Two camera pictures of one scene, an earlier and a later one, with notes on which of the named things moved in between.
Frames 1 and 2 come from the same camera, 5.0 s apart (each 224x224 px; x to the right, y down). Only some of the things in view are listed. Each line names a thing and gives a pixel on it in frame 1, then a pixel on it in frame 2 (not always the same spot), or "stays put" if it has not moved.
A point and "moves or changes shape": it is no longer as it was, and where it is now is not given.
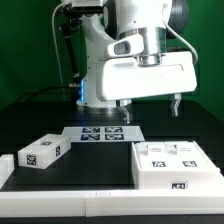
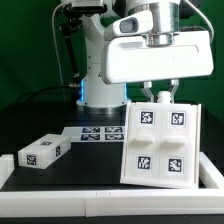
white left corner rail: [7, 166] stays put
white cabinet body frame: [173, 165] moves or changes shape
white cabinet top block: [44, 151] stays put
